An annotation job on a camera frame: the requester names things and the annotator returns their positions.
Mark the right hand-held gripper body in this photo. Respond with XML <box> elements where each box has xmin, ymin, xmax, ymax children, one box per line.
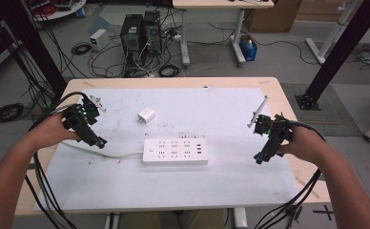
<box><xmin>246</xmin><ymin>94</ymin><xmax>294</xmax><ymax>149</ymax></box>

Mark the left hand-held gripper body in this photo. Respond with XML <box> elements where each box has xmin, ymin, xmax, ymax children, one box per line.
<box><xmin>62</xmin><ymin>94</ymin><xmax>108</xmax><ymax>133</ymax></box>

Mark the white charger adapter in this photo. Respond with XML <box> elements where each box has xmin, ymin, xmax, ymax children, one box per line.
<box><xmin>136</xmin><ymin>107</ymin><xmax>156</xmax><ymax>125</ymax></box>

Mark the white power strip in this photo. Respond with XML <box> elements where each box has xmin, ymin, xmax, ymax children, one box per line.
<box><xmin>142</xmin><ymin>136</ymin><xmax>210</xmax><ymax>166</ymax></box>

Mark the person's left hand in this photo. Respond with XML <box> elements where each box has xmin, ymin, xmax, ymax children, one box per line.
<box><xmin>30</xmin><ymin>113</ymin><xmax>81</xmax><ymax>151</ymax></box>

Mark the person's right hand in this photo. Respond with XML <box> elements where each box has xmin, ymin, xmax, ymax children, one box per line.
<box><xmin>279</xmin><ymin>125</ymin><xmax>327</xmax><ymax>165</ymax></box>

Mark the grey floor mat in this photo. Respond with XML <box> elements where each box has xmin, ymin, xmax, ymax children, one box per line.
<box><xmin>280</xmin><ymin>82</ymin><xmax>362</xmax><ymax>138</ymax></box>

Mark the white table leg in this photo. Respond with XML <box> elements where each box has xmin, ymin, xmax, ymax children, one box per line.
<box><xmin>104</xmin><ymin>211</ymin><xmax>121</xmax><ymax>229</ymax></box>
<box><xmin>233</xmin><ymin>207</ymin><xmax>248</xmax><ymax>229</ymax></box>

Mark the white power supply box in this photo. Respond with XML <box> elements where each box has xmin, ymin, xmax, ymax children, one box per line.
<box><xmin>89</xmin><ymin>28</ymin><xmax>108</xmax><ymax>52</ymax></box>

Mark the blue storage box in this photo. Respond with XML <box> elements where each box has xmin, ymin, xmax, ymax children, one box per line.
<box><xmin>238</xmin><ymin>33</ymin><xmax>258</xmax><ymax>62</ymax></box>

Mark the white table mat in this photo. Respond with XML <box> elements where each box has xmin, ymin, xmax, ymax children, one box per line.
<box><xmin>33</xmin><ymin>87</ymin><xmax>298</xmax><ymax>213</ymax></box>

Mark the black computer tower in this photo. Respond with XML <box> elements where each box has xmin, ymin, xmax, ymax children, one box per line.
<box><xmin>119</xmin><ymin>13</ymin><xmax>144</xmax><ymax>62</ymax></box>
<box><xmin>142</xmin><ymin>10</ymin><xmax>162</xmax><ymax>57</ymax></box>

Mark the wooden table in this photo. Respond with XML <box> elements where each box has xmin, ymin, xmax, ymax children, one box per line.
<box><xmin>14</xmin><ymin>76</ymin><xmax>332</xmax><ymax>218</ymax></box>

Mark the round white table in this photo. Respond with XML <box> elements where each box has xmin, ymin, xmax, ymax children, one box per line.
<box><xmin>23</xmin><ymin>0</ymin><xmax>88</xmax><ymax>22</ymax></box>

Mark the white metal stand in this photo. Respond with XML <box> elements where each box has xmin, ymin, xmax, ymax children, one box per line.
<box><xmin>304</xmin><ymin>0</ymin><xmax>367</xmax><ymax>66</ymax></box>

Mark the cardboard box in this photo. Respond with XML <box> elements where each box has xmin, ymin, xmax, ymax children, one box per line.
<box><xmin>244</xmin><ymin>0</ymin><xmax>303</xmax><ymax>33</ymax></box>

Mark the white-legged wooden desk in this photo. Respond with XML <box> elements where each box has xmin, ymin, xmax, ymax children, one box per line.
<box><xmin>172</xmin><ymin>0</ymin><xmax>276</xmax><ymax>68</ymax></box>

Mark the white power strip cable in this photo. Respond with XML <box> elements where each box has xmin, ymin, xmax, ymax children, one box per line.
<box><xmin>60</xmin><ymin>140</ymin><xmax>145</xmax><ymax>159</ymax></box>

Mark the right hand-held gripper cable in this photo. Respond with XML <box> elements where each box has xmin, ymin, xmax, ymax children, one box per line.
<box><xmin>253</xmin><ymin>119</ymin><xmax>328</xmax><ymax>229</ymax></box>

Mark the hand-held gripper cable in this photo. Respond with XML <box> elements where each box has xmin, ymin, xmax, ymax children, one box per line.
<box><xmin>23</xmin><ymin>91</ymin><xmax>90</xmax><ymax>229</ymax></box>
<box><xmin>253</xmin><ymin>119</ymin><xmax>328</xmax><ymax>229</ymax></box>

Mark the left hand-held gripper cable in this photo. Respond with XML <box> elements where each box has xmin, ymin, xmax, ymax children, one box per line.
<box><xmin>23</xmin><ymin>91</ymin><xmax>90</xmax><ymax>229</ymax></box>

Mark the coiled black cable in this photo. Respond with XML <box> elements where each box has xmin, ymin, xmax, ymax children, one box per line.
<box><xmin>157</xmin><ymin>64</ymin><xmax>182</xmax><ymax>78</ymax></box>
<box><xmin>71</xmin><ymin>41</ymin><xmax>93</xmax><ymax>56</ymax></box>
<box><xmin>0</xmin><ymin>102</ymin><xmax>26</xmax><ymax>125</ymax></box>

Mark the black metal post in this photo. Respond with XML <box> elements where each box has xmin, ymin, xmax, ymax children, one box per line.
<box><xmin>295</xmin><ymin>0</ymin><xmax>370</xmax><ymax>112</ymax></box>
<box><xmin>0</xmin><ymin>0</ymin><xmax>69</xmax><ymax>98</ymax></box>

